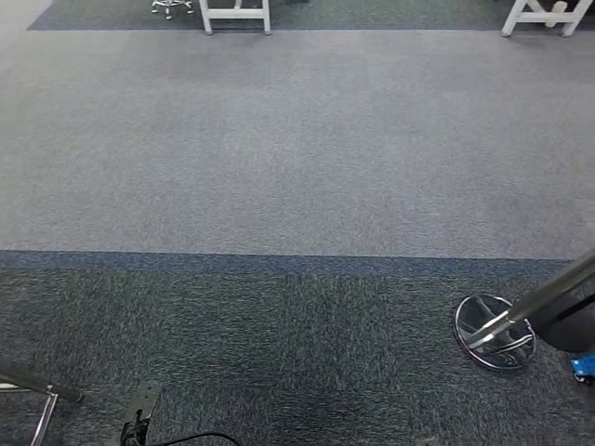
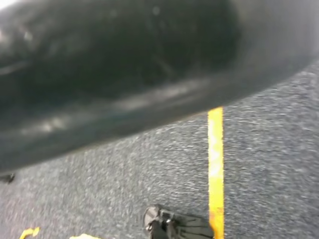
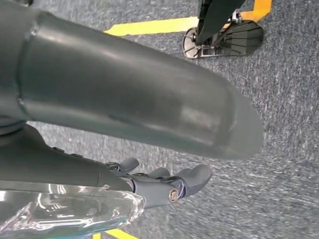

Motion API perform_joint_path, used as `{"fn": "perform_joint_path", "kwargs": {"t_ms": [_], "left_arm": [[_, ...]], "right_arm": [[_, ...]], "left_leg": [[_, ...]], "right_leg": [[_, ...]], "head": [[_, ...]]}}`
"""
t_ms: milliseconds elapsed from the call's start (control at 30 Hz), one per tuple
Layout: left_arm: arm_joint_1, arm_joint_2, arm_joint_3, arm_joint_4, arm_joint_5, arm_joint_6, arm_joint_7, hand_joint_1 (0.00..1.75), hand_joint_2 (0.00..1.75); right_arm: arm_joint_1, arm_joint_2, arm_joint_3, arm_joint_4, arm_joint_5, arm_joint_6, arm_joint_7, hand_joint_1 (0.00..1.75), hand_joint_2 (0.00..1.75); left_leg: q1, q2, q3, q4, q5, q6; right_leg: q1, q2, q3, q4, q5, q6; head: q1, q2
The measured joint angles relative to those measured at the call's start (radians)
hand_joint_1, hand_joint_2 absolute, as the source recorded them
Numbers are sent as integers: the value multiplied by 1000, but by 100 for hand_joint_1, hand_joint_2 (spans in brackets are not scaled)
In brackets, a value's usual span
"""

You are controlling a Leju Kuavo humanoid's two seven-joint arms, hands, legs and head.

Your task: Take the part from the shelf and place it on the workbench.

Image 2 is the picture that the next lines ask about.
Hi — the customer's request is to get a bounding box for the peeled yellow floor tape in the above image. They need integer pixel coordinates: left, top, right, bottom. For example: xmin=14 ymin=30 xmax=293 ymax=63
xmin=19 ymin=227 xmax=101 ymax=239

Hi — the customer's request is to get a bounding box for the black robot left foot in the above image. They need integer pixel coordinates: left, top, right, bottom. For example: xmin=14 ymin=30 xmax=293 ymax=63
xmin=143 ymin=204 xmax=215 ymax=239

